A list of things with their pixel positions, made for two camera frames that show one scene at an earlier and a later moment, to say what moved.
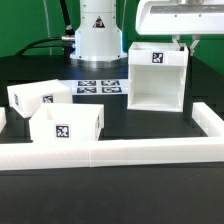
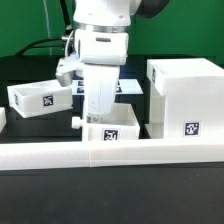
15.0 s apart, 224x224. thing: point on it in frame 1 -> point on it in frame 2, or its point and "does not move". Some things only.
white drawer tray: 27,98 does not move
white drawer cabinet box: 156,76 -> 186,99
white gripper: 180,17 -> 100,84
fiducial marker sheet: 98,86 does not move
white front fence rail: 103,152 does not move
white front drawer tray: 66,123 -> 123,124
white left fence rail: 3,119 does not move
